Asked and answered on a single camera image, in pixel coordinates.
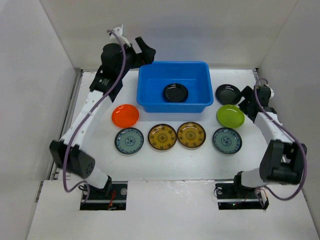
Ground orange plate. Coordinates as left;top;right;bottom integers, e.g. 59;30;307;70
111;104;140;129

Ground lime green plate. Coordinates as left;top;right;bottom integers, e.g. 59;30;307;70
216;104;245;129

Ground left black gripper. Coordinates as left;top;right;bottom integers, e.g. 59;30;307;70
118;37;156;78

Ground blue plastic bin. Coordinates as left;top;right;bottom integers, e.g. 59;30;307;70
136;61;214;113

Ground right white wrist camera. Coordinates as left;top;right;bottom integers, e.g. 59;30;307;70
265;85;275;99

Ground black plate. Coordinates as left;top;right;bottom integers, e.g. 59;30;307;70
162;83;189;103
215;84;242;105

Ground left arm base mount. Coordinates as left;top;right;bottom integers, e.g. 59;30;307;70
79;181;128;211

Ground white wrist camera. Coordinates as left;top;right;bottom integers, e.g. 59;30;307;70
265;85;275;99
107;24;131;47

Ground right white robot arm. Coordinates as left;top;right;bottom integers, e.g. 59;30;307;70
231;85;307;201

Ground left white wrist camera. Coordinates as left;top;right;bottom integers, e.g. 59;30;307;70
107;24;131;47

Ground yellow patterned plate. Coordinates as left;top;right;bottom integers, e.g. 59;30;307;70
147;123;177;151
177;121;207;149

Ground blue floral plate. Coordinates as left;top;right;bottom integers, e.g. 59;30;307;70
212;127;243;155
114;127;144;155

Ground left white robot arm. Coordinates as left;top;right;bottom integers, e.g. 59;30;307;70
49;36;156;198

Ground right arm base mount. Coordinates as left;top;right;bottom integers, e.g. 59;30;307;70
213;180;270;211

